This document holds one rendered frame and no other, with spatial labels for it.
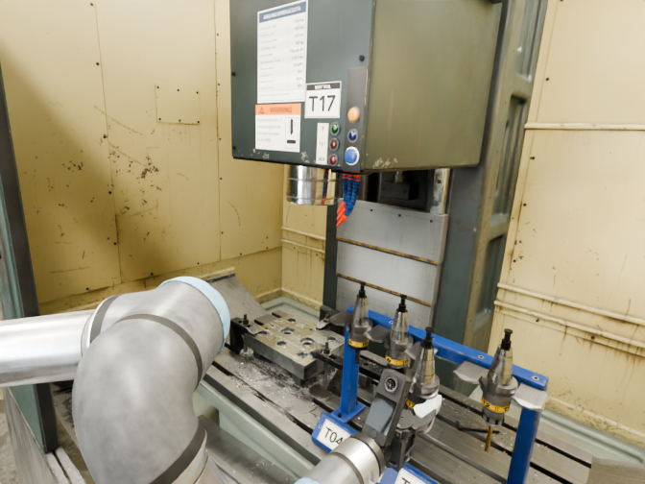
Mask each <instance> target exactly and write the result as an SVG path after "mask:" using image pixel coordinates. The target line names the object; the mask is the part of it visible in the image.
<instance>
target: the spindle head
mask: <svg viewBox="0 0 645 484"><path fill-rule="evenodd" d="M297 1H300V0H229V36H230V98H231V155H232V156H233V158H234V159H242V160H251V161H261V162H270V163H278V164H287V165H296V166H305V167H314V168H322V169H332V170H341V171H343V159H344V142H345V125H346V93H347V76H348V69H349V68H351V67H361V66H367V67H368V76H367V89H366V103H365V114H364V128H363V142H362V155H361V170H360V173H372V172H391V171H408V170H425V169H443V168H460V167H478V165H477V164H478V163H479V160H480V154H481V147H482V140H483V134H484V128H485V121H486V114H487V107H488V100H489V95H490V82H491V75H492V69H493V62H494V56H495V49H496V42H497V36H498V29H499V23H500V16H501V10H502V3H503V2H504V0H308V13H307V43H306V75H305V92H306V84H316V83H329V82H342V89H341V106H340V118H305V101H300V102H277V103H258V12H262V11H265V10H268V9H272V8H275V7H279V6H283V5H286V4H290V3H294V2H297ZM278 104H300V133H299V152H291V151H278V150H266V149H256V105H278ZM333 122H338V123H339V124H340V127H341V130H340V132H339V134H337V135H333V134H331V132H330V126H331V124H332V123H333ZM318 123H328V142H327V163H326V164H318V163H316V160H317V136H318ZM332 138H337V139H338V140H339V142H340V147H339V149H338V150H337V151H331V150H330V148H329V141H330V140H331V139H332ZM331 154H336V155H337V156H338V158H339V162H338V164H337V165H336V166H331V165H330V164H329V162H328V158H329V156H330V155H331Z"/></svg>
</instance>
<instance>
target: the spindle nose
mask: <svg viewBox="0 0 645 484"><path fill-rule="evenodd" d="M339 189H340V174H339V173H332V172H331V169H322V168H314V167H305V166H296V165H287V164H286V200H287V201H288V202H289V203H292V204H296V205H303V206H331V205H335V204H337V203H338V197H339Z"/></svg>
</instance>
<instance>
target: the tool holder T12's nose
mask: <svg viewBox="0 0 645 484"><path fill-rule="evenodd" d="M481 416H482V418H483V419H484V420H485V422H486V424H487V425H489V426H492V427H497V426H499V425H500V424H503V423H504V421H505V419H504V418H505V414H504V413H495V412H492V411H490V410H488V409H487V408H486V407H485V406H484V407H483V408H482V414H481Z"/></svg>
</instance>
